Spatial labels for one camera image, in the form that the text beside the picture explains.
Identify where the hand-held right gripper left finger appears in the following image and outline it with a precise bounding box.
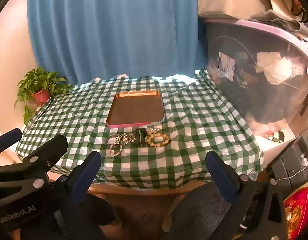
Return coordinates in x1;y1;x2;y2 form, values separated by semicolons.
52;151;107;240

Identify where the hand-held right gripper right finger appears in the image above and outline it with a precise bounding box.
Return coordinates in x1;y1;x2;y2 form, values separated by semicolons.
205;151;288;240

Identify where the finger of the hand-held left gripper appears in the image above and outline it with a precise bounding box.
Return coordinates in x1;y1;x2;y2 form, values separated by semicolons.
0;134;68;207
0;128;22;164

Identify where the pink bead bracelet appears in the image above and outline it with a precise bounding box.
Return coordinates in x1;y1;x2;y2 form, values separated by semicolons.
108;144;123;156

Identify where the clear bead bracelet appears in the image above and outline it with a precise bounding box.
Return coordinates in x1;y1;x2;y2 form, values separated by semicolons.
120;134;136;145

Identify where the yellow bead bracelet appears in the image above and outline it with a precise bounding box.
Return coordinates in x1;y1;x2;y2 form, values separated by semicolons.
147;133;171;147

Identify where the copper tray with pink rim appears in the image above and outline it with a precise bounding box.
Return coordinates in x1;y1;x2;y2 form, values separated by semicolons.
106;91;166;127

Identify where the green white checkered tablecloth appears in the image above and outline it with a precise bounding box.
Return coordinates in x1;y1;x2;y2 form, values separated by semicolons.
16;67;265;190

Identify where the person's right leg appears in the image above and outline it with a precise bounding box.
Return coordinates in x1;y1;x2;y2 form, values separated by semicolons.
163;182;234;240

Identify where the potted green plant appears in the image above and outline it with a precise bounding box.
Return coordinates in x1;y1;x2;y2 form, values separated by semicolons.
15;66;74;124

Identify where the red green decorated paper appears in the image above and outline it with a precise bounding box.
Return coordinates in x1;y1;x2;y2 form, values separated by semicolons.
260;131;286;144

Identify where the clear storage box purple lid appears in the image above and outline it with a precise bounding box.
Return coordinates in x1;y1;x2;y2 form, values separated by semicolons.
203;17;308;153

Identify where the red embroidered cushion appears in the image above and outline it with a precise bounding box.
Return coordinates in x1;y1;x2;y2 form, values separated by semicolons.
284;180;308;240

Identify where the white label sticker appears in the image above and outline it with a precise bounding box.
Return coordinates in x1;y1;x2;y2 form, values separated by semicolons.
217;52;236;82

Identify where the white cloth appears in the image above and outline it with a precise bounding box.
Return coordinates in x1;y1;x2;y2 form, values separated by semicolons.
255;51;305;85

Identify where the blue curtain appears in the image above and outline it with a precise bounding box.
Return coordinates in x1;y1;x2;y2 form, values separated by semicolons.
27;0;207;85

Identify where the grey clothes pile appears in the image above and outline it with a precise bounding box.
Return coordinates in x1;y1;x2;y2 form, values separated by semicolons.
249;9;308;40

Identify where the white cable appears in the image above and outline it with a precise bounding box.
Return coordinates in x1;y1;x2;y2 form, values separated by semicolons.
277;166;308;182

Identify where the patterned fabric strap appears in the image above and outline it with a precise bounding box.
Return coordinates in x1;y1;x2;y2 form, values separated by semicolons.
282;0;308;24

